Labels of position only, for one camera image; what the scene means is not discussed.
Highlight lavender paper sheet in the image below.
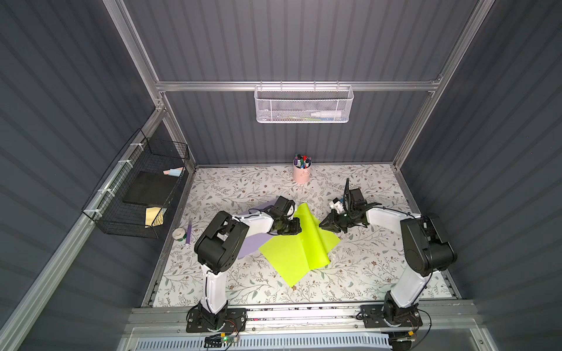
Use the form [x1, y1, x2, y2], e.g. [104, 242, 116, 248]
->
[234, 199, 277, 259]

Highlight lime green paper sheet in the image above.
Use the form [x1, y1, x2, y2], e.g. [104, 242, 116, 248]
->
[259, 235, 310, 287]

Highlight aluminium mounting rail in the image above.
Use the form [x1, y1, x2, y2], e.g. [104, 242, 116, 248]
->
[124, 299, 483, 336]

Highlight purple marker pen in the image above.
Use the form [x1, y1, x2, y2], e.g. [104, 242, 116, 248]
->
[185, 221, 193, 245]

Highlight white tape roll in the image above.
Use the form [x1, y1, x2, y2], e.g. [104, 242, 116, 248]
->
[172, 228, 187, 241]

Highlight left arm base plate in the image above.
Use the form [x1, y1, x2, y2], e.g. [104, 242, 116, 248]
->
[185, 304, 248, 333]

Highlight black wire wall basket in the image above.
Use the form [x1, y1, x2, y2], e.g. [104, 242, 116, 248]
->
[83, 130, 190, 239]

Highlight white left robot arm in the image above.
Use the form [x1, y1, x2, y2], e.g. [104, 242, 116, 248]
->
[194, 196, 301, 317]

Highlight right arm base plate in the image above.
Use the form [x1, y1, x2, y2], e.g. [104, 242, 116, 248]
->
[357, 304, 423, 329]

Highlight colored markers in cup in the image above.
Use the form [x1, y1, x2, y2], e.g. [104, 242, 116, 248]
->
[293, 154, 312, 169]

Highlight pink pen cup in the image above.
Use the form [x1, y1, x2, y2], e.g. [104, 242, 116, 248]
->
[293, 159, 311, 184]

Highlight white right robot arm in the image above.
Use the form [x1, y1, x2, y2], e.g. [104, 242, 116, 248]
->
[319, 201, 458, 326]

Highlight yellow sticky note pad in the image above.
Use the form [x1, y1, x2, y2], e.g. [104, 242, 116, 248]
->
[145, 207, 167, 228]

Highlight white wire mesh basket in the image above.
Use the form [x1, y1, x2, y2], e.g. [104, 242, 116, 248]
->
[254, 84, 354, 124]

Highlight green circuit board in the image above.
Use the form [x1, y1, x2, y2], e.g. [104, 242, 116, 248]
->
[203, 333, 239, 350]

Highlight black notebook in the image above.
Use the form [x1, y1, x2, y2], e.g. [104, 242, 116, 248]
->
[123, 171, 179, 207]

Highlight white bottle in basket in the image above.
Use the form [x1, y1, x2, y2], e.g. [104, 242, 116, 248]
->
[311, 111, 342, 120]

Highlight pastel sticky notes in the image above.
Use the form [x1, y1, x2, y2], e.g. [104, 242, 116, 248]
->
[163, 168, 184, 177]

